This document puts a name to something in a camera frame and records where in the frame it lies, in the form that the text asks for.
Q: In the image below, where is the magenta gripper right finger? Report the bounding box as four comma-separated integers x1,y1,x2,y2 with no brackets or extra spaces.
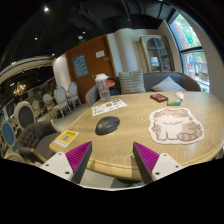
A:
133,142,159,184

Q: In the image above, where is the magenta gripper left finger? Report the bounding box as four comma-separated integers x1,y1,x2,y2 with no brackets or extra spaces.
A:
66,141,92,184

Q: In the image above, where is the cat-shaped mouse pad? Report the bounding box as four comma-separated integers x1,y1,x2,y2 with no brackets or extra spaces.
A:
148,107,204,144

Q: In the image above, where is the dark grey computer mouse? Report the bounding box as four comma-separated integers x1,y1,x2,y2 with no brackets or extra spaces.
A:
95,116,120,135

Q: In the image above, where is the white sticker sheet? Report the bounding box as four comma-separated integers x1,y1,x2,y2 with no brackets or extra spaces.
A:
92,99,127,116

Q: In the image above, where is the grey tufted armchair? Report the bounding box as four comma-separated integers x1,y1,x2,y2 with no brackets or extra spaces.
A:
17,121,61,162

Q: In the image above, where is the black and red card box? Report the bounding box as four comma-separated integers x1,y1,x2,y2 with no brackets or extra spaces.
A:
150,94,168,102

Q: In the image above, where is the grey chair behind table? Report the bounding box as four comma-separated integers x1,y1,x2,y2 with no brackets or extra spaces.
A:
85,86,100,107

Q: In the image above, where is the white dining chair far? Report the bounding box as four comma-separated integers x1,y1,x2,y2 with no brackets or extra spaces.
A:
68,82,81,104

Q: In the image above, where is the white dining chair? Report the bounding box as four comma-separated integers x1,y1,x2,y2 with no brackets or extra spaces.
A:
68,82,81,104
53,87,70,114

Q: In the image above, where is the grey-backed white chair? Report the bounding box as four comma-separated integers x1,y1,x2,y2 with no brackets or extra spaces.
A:
14,101,36,130

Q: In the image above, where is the small pink white object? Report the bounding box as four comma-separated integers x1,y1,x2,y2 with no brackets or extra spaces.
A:
176,91,184,101

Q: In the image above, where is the blue-backed white chair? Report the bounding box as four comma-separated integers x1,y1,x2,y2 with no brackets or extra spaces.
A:
1,121,18,155

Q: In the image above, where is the light grey cushion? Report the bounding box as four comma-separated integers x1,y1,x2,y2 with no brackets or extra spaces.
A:
152,76,184,92

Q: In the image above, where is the striped grey cushion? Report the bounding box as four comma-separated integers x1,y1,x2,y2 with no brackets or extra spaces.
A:
119,70,145,94

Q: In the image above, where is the grey curved sofa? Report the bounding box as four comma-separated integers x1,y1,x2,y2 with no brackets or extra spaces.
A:
143,72,201,92

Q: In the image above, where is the clear plastic water bottle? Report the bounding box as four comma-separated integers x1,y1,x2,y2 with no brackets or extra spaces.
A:
95,73,110,102

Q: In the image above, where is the white glass-door cabinet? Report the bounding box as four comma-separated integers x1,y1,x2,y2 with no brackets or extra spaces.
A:
139,35,174,72

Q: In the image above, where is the blue wall poster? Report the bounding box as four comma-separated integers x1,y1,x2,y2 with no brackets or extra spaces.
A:
73,54,89,78

